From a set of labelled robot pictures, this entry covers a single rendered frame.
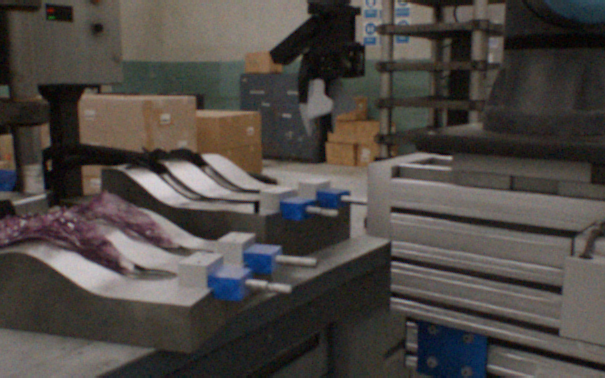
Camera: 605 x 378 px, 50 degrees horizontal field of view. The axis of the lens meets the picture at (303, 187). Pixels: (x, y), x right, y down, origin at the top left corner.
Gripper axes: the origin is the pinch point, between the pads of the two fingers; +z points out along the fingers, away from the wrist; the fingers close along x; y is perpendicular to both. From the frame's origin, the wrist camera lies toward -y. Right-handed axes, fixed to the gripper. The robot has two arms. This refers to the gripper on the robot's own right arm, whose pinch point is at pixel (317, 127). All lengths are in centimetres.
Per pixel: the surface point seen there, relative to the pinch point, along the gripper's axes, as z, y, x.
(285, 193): 9.6, 1.2, -11.2
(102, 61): -12, -85, 24
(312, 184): 9.4, 0.6, -2.5
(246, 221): 13.3, -1.6, -17.6
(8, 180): 62, -354, 159
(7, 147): 57, -498, 248
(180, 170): 8.8, -26.6, -6.3
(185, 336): 19, 13, -46
